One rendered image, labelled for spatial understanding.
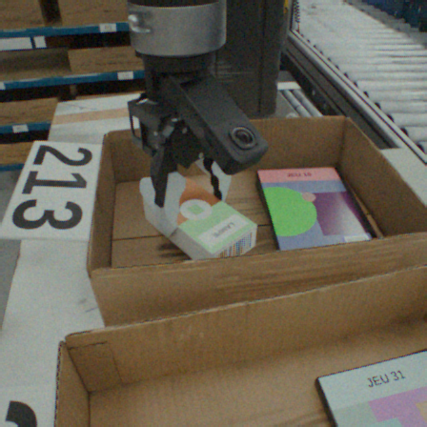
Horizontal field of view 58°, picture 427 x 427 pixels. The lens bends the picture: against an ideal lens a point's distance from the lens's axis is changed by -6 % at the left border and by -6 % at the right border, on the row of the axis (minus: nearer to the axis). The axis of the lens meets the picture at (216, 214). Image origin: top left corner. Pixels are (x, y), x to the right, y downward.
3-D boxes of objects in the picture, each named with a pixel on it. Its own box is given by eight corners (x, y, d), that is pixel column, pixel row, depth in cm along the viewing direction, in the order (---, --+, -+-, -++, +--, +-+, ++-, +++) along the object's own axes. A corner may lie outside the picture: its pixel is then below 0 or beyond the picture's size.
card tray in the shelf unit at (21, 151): (-13, 164, 184) (-21, 146, 177) (6, 133, 207) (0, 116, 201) (70, 157, 187) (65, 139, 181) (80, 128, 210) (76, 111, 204)
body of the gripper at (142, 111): (182, 127, 50) (177, 30, 42) (230, 153, 45) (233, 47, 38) (131, 149, 46) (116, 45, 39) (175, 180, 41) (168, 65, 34)
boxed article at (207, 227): (187, 196, 56) (185, 175, 54) (255, 246, 49) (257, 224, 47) (145, 219, 53) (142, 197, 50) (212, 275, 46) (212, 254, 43)
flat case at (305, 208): (279, 267, 49) (281, 258, 48) (254, 177, 63) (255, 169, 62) (383, 258, 50) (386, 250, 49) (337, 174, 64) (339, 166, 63)
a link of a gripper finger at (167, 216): (146, 216, 51) (159, 148, 47) (174, 241, 48) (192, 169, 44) (125, 221, 49) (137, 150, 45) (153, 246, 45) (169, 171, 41)
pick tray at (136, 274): (112, 185, 65) (103, 130, 59) (337, 166, 70) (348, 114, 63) (103, 334, 44) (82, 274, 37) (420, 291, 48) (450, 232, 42)
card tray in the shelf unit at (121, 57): (71, 73, 164) (66, 50, 157) (83, 51, 187) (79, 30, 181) (166, 68, 167) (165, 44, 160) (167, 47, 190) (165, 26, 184)
